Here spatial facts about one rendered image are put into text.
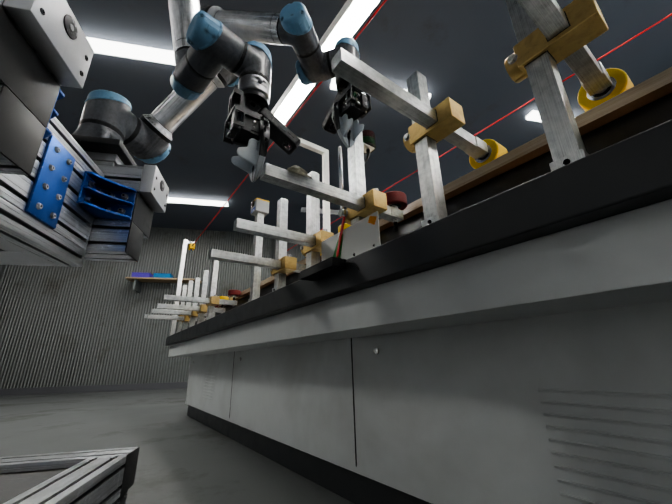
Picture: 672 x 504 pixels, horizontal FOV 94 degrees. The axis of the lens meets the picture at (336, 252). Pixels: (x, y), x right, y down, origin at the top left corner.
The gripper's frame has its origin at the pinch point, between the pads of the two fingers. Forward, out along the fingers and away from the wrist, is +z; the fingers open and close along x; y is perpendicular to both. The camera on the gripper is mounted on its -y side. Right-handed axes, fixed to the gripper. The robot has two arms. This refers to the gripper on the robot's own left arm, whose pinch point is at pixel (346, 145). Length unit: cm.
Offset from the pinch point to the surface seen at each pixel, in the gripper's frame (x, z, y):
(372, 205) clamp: 5.4, 18.4, 2.8
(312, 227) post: 6.5, 12.6, -28.8
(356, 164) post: 6.5, 1.6, -3.8
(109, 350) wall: -31, 23, -746
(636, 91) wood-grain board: 25, 12, 53
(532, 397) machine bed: 28, 64, 22
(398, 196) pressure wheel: 16.7, 12.0, 2.1
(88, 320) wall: -77, -36, -766
